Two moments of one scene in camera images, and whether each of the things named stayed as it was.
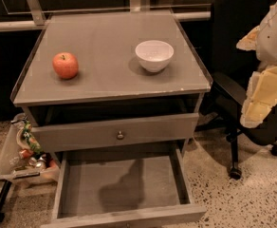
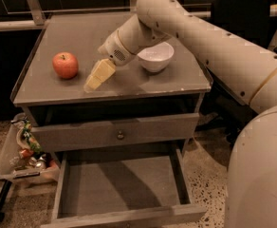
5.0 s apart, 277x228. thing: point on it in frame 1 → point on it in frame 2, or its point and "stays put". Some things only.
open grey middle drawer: [123, 188] stays put
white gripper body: [275, 38] → [114, 50]
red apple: [64, 65] stays put
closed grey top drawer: [112, 133] stays put
